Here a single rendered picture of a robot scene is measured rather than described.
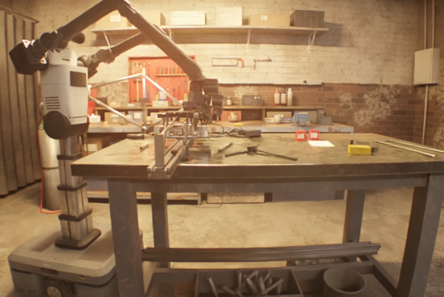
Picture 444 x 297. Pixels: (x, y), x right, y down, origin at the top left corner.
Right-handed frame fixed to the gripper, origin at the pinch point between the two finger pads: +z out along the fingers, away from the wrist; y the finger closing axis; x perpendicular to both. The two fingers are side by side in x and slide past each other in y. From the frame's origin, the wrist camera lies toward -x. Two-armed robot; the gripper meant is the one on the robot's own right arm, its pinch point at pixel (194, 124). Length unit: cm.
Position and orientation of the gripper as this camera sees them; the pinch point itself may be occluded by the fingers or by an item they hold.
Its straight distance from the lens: 105.7
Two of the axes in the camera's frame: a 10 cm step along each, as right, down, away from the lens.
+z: 0.1, 9.2, -3.9
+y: -10.0, 0.0, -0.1
